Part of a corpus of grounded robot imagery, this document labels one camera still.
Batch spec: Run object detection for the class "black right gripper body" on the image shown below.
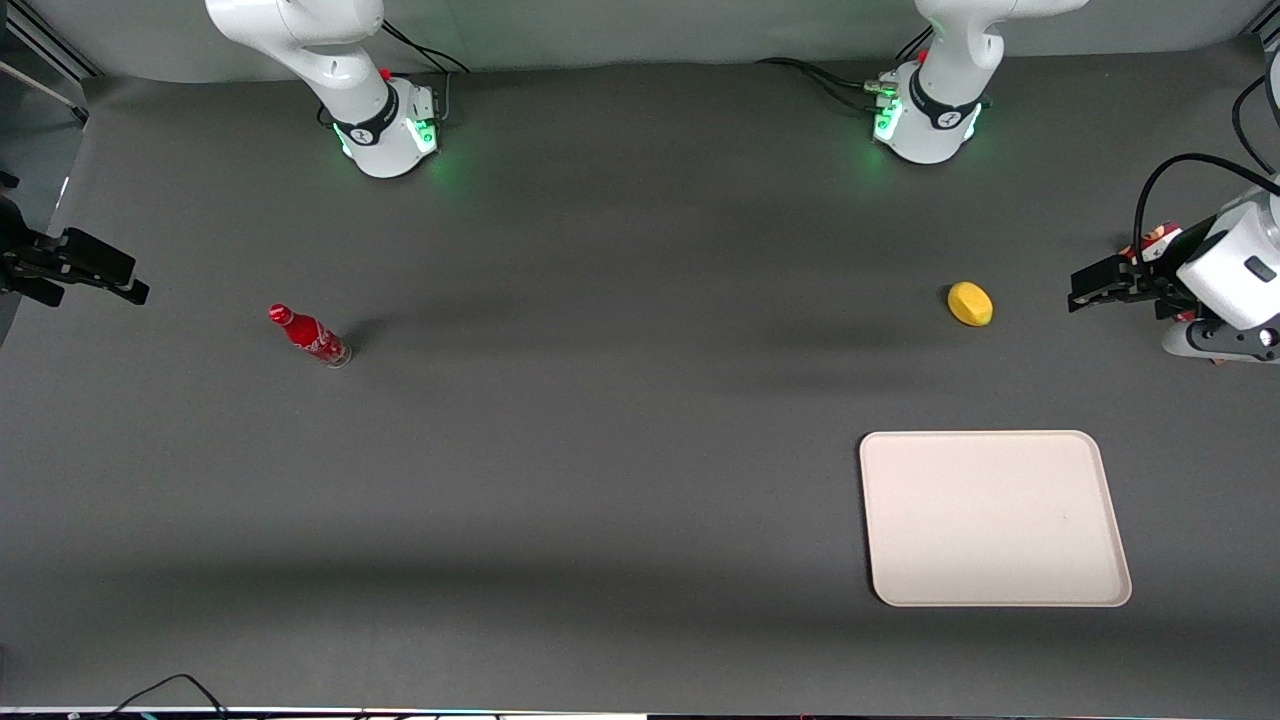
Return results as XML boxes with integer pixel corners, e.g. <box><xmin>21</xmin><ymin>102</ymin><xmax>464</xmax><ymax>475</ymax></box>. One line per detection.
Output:
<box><xmin>0</xmin><ymin>195</ymin><xmax>69</xmax><ymax>309</ymax></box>

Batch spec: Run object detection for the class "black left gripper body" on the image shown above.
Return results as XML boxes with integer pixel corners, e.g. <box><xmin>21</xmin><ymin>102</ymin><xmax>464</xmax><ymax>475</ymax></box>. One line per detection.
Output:
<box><xmin>1128</xmin><ymin>222</ymin><xmax>1216</xmax><ymax>321</ymax></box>

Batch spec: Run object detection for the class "cream plastic tray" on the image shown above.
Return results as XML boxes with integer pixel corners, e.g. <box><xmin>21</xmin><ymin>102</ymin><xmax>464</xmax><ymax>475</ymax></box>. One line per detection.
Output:
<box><xmin>860</xmin><ymin>430</ymin><xmax>1133</xmax><ymax>608</ymax></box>

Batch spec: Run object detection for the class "yellow lemon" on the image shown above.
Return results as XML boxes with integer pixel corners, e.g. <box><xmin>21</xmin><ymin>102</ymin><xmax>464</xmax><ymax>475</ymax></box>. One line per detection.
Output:
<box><xmin>947</xmin><ymin>281</ymin><xmax>995</xmax><ymax>328</ymax></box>

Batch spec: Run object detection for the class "red cola bottle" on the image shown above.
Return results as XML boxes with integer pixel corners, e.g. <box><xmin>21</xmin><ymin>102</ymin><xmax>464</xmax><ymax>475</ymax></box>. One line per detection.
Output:
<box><xmin>268</xmin><ymin>303</ymin><xmax>353</xmax><ymax>369</ymax></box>

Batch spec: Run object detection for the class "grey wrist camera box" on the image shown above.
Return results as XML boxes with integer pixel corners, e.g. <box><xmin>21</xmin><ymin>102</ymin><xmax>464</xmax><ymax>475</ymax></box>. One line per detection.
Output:
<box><xmin>1162</xmin><ymin>318</ymin><xmax>1280</xmax><ymax>364</ymax></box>

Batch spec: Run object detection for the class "black looped wrist cable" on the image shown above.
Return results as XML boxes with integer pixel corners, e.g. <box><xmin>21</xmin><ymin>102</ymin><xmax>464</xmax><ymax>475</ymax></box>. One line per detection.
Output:
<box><xmin>1133</xmin><ymin>153</ymin><xmax>1280</xmax><ymax>263</ymax></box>

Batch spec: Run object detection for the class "black hanging arm cable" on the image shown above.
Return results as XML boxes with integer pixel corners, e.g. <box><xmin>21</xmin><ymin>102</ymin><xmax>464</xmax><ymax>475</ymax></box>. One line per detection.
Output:
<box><xmin>1232</xmin><ymin>72</ymin><xmax>1277</xmax><ymax>176</ymax></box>

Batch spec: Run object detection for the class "aluminium frame profile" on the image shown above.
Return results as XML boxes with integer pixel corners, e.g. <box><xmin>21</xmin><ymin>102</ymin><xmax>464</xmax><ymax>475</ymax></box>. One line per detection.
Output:
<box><xmin>0</xmin><ymin>0</ymin><xmax>103</xmax><ymax>126</ymax></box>

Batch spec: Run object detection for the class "black left base cable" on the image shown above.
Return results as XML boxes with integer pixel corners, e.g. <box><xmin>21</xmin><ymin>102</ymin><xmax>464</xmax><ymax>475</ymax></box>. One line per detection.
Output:
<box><xmin>757</xmin><ymin>57</ymin><xmax>894</xmax><ymax>113</ymax></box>

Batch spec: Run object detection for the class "black base cable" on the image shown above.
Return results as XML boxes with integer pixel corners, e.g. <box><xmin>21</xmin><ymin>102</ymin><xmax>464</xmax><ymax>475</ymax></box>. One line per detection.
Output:
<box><xmin>380</xmin><ymin>18</ymin><xmax>471</xmax><ymax>77</ymax></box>
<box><xmin>757</xmin><ymin>57</ymin><xmax>894</xmax><ymax>113</ymax></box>

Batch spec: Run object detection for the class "black right base cable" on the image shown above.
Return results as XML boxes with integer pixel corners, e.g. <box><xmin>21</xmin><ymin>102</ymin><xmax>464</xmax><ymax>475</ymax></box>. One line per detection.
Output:
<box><xmin>380</xmin><ymin>18</ymin><xmax>471</xmax><ymax>77</ymax></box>

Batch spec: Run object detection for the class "black thin table-edge cable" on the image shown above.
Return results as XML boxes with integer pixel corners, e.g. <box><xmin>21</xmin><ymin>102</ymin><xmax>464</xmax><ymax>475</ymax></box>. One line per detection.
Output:
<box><xmin>105</xmin><ymin>673</ymin><xmax>233</xmax><ymax>720</ymax></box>

